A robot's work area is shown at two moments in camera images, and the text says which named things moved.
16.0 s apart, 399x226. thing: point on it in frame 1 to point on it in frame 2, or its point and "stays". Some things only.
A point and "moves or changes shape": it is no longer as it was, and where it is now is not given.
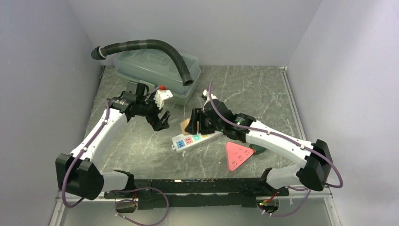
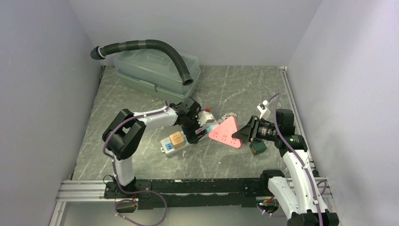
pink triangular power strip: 236,155 moves or changes shape
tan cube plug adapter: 184,123 moves or changes shape
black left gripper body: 149,110 to 189,126
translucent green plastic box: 157,67 stays
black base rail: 196,192 stays
